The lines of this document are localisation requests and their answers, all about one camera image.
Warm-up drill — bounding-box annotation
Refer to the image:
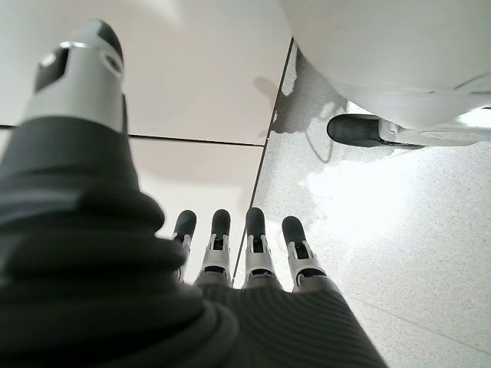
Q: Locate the white narrow cabinet door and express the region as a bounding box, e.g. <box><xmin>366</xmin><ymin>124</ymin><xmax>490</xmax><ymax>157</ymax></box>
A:
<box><xmin>0</xmin><ymin>0</ymin><xmax>295</xmax><ymax>146</ymax></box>

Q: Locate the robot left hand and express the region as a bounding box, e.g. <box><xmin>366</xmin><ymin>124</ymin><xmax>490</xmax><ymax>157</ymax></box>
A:
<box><xmin>0</xmin><ymin>18</ymin><xmax>388</xmax><ymax>368</ymax></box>

